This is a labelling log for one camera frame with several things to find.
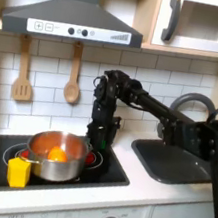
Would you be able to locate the yellow block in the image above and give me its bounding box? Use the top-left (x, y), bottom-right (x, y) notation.
top-left (3, 154), bottom-right (34, 191)

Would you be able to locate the grey microwave handle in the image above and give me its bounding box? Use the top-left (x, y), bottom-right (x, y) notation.
top-left (160, 0), bottom-right (184, 45)

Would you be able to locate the wooden microwave shelf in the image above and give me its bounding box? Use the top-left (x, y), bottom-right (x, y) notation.
top-left (141, 37), bottom-right (218, 63)

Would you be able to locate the grey tap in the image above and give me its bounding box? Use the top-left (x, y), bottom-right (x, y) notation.
top-left (155, 87), bottom-right (218, 148)

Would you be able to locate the white toy microwave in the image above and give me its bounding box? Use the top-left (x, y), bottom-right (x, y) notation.
top-left (150, 0), bottom-right (218, 57)

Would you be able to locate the grey extractor hood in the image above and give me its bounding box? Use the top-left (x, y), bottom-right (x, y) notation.
top-left (0, 0), bottom-right (150, 56)

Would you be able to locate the dark grey sink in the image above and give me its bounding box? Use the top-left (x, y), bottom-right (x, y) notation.
top-left (124, 134), bottom-right (218, 193)

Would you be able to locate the orange toy fruit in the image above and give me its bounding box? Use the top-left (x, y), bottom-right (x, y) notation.
top-left (46, 144), bottom-right (71, 164)

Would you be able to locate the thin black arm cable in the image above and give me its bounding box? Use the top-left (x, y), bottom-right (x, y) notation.
top-left (91, 74), bottom-right (103, 92)

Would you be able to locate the wooden spoon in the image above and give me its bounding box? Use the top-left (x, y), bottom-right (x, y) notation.
top-left (61, 40), bottom-right (90, 106)

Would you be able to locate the slotted wooden spatula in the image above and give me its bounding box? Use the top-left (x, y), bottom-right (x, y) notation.
top-left (9, 34), bottom-right (43, 103)

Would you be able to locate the red burner disc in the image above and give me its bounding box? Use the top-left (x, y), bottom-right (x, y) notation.
top-left (19, 148), bottom-right (31, 160)
top-left (84, 151), bottom-right (98, 167)

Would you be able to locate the black stove top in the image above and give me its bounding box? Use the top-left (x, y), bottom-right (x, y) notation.
top-left (0, 125), bottom-right (136, 215)

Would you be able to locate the steel pot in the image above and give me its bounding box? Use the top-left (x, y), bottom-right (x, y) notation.
top-left (16, 125), bottom-right (96, 188)

